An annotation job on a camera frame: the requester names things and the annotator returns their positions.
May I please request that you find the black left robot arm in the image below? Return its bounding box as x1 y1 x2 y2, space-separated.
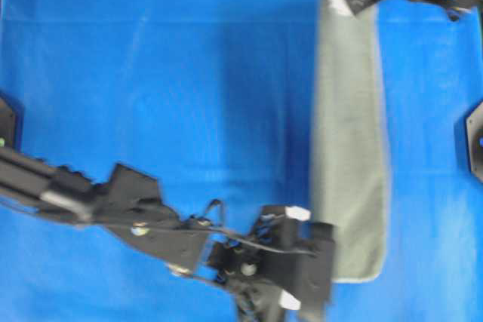
1 146 336 321

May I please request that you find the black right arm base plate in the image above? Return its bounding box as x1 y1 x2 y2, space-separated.
454 100 482 185

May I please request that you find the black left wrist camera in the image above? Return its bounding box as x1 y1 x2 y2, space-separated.
298 222 335 309

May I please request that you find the grey towel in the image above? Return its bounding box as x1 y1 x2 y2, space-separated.
309 0 391 284

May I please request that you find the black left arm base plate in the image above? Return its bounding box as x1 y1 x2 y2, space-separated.
1 91 24 151

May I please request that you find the blue table cloth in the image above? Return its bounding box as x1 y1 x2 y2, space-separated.
1 0 482 321

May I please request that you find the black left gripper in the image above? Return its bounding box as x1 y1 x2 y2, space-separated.
207 205 327 321

